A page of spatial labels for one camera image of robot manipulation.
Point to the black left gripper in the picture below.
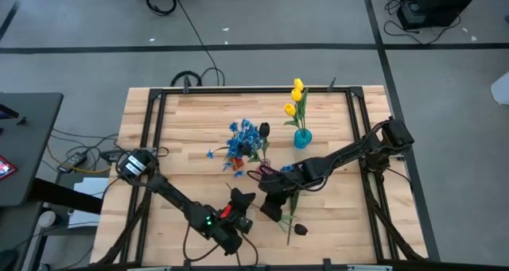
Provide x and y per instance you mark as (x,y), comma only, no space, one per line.
(228,222)

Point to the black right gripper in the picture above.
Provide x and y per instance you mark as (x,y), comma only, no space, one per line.
(278,183)

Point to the teal glass vase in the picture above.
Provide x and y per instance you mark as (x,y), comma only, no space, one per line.
(303,140)

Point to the green artificial flower stems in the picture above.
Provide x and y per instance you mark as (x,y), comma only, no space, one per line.
(290,109)

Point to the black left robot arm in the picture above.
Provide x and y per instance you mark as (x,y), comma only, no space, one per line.
(175,195)

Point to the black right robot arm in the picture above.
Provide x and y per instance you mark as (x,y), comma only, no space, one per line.
(342,157)

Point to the black power adapter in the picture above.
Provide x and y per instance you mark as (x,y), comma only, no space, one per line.
(72,161)

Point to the black desk crossbar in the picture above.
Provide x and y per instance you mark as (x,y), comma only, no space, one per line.
(63,195)

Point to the white round object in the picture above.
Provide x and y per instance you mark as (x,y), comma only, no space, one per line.
(47,219)

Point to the dark grey desk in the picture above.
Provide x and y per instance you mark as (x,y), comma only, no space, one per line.
(28,152)

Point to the red-edged tablet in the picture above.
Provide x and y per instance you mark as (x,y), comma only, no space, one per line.
(6,168)

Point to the black desk device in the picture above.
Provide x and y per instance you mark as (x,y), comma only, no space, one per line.
(7,112)

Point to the white floor object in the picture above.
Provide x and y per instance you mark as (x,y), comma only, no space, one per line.
(502,89)

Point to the black equipment case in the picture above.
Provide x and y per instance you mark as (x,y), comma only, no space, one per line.
(437,5)

